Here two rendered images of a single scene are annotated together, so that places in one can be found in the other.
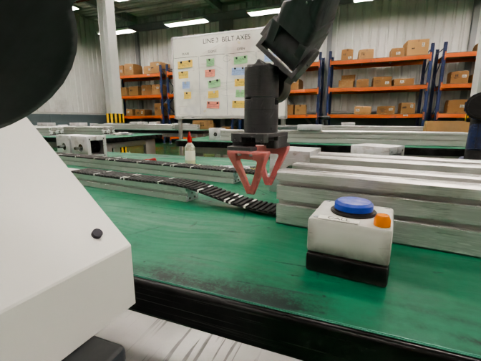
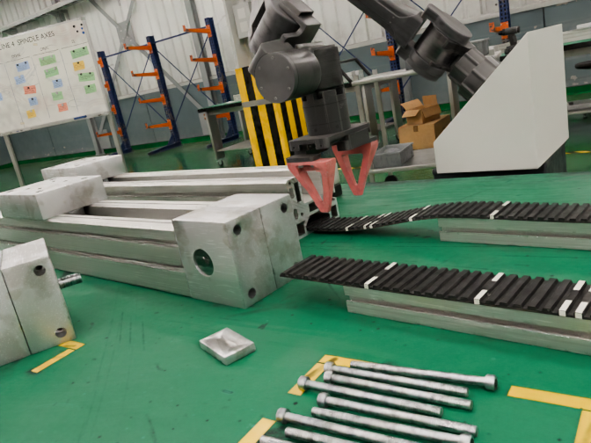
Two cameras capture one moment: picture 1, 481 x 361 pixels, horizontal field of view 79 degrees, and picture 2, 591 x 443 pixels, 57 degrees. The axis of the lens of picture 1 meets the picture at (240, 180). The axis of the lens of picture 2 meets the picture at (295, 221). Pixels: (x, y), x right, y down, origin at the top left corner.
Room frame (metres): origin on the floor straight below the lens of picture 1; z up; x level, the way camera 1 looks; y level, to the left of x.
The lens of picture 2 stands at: (1.21, 0.10, 1.00)
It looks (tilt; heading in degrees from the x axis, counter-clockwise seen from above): 15 degrees down; 196
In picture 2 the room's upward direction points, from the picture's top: 12 degrees counter-clockwise
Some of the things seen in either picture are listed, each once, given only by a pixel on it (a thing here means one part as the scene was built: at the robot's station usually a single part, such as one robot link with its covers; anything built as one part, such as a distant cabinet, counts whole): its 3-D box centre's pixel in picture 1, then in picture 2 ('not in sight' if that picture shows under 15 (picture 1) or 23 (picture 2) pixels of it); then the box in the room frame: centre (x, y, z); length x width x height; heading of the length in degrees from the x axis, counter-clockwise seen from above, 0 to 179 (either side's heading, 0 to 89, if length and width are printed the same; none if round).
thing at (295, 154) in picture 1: (293, 170); (247, 243); (0.66, -0.12, 0.83); 0.12 x 0.09 x 0.10; 152
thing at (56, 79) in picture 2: not in sight; (54, 122); (-4.13, -3.93, 0.97); 1.51 x 0.50 x 1.95; 89
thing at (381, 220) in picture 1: (382, 219); not in sight; (0.27, -0.14, 0.85); 0.02 x 0.02 x 0.01
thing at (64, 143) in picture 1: (70, 145); not in sight; (1.28, 0.74, 0.83); 0.11 x 0.10 x 0.10; 149
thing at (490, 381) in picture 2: not in sight; (418, 373); (0.87, 0.07, 0.78); 0.11 x 0.01 x 0.01; 71
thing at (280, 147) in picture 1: (265, 161); (325, 175); (0.52, -0.05, 0.87); 0.07 x 0.07 x 0.09; 63
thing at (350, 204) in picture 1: (353, 208); not in sight; (0.31, -0.12, 0.84); 0.04 x 0.04 x 0.02
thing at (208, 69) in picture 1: (227, 117); not in sight; (3.71, 0.16, 0.97); 1.50 x 0.50 x 1.95; 69
